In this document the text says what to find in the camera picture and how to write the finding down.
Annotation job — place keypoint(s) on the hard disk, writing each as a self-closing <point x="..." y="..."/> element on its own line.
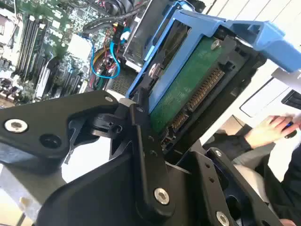
<point x="183" y="89"/>

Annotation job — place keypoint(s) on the person's hand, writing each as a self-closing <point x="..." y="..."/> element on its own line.
<point x="268" y="130"/>

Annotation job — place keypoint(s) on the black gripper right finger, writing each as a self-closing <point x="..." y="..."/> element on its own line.
<point x="204" y="179"/>

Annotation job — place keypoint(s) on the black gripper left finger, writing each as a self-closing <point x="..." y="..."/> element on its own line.
<point x="28" y="134"/>

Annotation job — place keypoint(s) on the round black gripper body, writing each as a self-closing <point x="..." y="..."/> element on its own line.
<point x="105" y="195"/>

